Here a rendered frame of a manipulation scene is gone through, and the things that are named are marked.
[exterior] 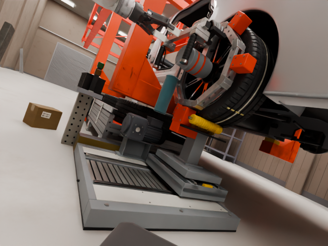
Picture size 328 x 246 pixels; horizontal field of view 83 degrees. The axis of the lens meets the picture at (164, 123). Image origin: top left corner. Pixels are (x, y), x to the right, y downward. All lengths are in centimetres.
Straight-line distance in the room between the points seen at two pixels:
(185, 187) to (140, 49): 105
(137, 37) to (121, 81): 35
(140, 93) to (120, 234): 139
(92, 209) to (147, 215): 22
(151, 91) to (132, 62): 27
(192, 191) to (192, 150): 29
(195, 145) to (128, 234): 111
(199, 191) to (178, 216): 28
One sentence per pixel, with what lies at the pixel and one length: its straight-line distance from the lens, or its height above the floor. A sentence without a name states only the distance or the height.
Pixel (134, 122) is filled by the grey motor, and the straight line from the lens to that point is 131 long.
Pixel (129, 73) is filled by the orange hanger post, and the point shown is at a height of 68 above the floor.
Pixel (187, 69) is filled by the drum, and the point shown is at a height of 79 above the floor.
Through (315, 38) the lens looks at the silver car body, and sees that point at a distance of 109.
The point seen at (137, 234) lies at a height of 34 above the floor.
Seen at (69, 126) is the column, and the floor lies 15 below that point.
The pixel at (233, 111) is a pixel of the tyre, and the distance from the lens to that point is 114.
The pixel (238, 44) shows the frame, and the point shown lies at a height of 95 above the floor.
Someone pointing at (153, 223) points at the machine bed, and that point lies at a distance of 86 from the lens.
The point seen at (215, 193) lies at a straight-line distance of 124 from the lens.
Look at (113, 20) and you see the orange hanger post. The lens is 360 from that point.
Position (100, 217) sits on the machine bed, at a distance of 76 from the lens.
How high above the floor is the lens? 44
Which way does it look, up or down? 1 degrees down
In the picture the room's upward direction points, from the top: 21 degrees clockwise
